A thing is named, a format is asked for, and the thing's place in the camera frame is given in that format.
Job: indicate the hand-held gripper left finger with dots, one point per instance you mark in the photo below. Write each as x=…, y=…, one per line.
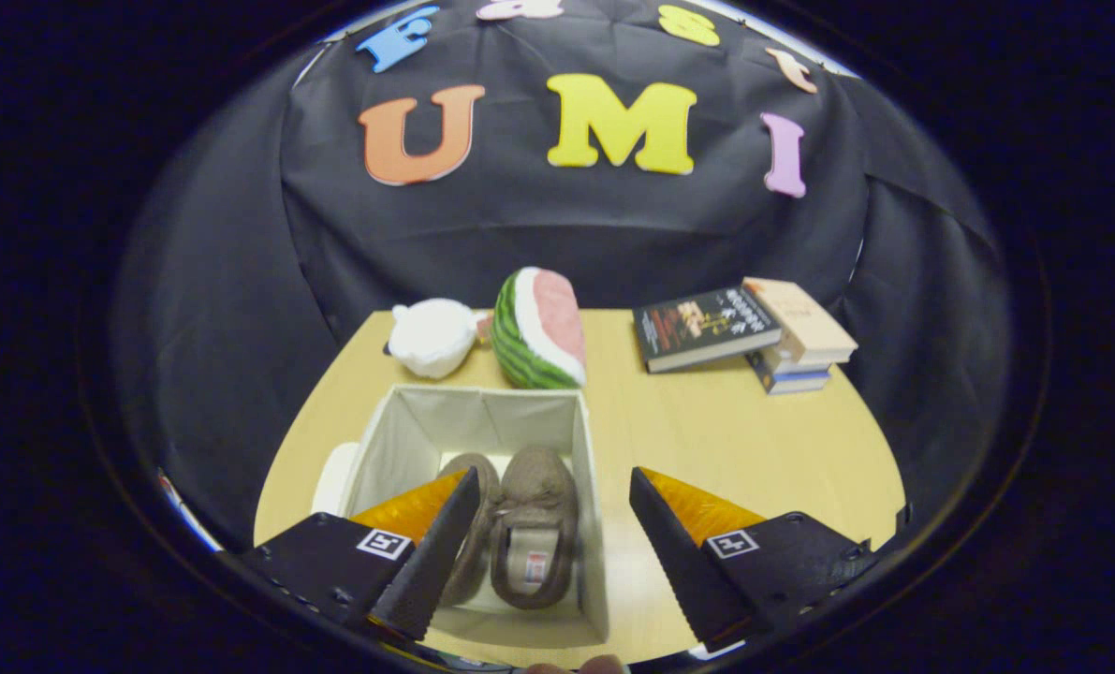
x=421, y=571

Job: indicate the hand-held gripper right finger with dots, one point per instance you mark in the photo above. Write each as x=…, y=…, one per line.
x=683, y=571

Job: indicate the brown fuzzy shoe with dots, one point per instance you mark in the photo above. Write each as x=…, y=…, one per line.
x=538, y=491
x=477, y=496

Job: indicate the beige fabric storage box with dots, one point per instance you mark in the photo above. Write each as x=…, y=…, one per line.
x=426, y=431

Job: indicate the blue cover book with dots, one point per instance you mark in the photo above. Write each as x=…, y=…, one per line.
x=796, y=382

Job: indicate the black table edge clip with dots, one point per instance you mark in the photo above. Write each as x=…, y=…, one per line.
x=902, y=520

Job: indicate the white spine book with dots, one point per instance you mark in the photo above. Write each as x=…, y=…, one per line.
x=800, y=368

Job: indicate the white plush toy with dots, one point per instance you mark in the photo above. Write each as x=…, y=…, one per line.
x=435, y=337

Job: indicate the red and white object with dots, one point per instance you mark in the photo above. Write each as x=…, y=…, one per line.
x=183, y=510

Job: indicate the black cover book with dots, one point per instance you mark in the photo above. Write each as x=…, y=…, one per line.
x=707, y=323

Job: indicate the watermelon slice plush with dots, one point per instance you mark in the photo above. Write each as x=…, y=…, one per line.
x=543, y=328

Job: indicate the beige cover book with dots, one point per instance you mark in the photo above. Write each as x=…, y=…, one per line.
x=805, y=318

